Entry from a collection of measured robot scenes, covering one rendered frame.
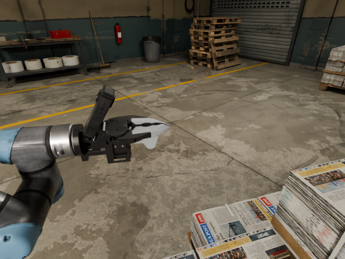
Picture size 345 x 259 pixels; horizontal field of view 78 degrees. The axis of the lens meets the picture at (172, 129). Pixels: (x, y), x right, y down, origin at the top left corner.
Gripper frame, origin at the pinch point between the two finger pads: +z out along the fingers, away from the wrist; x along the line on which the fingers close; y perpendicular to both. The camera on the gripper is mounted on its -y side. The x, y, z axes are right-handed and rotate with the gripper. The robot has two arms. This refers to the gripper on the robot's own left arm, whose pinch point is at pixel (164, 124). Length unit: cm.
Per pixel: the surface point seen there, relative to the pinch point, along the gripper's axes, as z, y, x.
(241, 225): 37, 65, -5
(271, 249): 31, 39, 16
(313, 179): 39.6, 15.5, 9.8
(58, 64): -179, 163, -515
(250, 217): 44, 65, -9
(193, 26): 185, 102, -617
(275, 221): 36, 36, 9
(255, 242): 27.1, 39.1, 13.4
